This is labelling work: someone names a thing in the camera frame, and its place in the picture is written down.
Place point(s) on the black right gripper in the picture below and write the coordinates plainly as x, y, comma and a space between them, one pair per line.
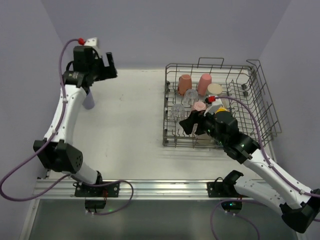
198, 124

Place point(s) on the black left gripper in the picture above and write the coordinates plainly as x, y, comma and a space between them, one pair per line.
105, 69

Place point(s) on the clear textured glass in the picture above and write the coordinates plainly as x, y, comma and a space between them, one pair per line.
177, 113

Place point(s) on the pink faceted mug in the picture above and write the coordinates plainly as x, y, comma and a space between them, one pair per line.
199, 106

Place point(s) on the yellow mug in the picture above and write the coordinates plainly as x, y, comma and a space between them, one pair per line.
221, 109

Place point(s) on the lavender plastic cup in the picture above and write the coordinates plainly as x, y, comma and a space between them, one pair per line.
89, 102

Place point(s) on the beige plastic cup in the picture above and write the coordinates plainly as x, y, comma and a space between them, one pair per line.
204, 140

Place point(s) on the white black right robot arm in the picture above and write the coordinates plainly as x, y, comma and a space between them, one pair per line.
297, 203

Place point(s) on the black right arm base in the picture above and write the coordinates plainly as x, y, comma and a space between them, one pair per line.
224, 188

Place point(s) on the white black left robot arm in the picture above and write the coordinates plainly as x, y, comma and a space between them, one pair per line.
56, 151

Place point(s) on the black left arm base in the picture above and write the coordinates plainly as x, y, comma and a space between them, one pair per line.
97, 192

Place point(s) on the clear glass tumbler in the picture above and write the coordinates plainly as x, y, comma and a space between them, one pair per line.
190, 97

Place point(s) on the orange floral mug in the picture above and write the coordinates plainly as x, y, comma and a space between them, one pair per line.
184, 84

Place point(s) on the cream seahorse mug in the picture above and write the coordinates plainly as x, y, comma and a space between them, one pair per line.
215, 89

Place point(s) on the pink plastic cup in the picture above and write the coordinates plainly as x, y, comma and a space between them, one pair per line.
204, 82

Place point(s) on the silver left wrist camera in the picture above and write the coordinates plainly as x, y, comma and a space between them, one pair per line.
94, 43

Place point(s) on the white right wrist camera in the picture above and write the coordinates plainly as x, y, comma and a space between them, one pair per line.
213, 104

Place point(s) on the grey wire dish rack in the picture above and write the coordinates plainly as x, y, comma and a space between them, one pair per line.
251, 102

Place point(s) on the aluminium mounting rail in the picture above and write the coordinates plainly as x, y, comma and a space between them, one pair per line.
143, 190

